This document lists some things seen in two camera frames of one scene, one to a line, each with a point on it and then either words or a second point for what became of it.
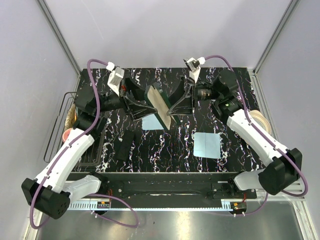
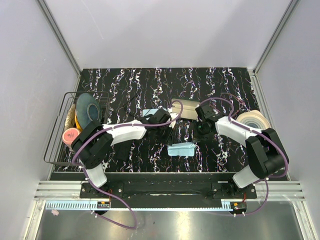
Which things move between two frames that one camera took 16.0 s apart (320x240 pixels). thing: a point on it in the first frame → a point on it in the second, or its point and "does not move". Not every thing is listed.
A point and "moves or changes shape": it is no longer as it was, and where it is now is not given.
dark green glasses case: [159, 101] moves or changes shape
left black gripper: [136, 110] → [168, 140]
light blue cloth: [207, 145] → [181, 149]
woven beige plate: [71, 118] does not move
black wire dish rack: [92, 158] does not move
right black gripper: [184, 107] → [199, 137]
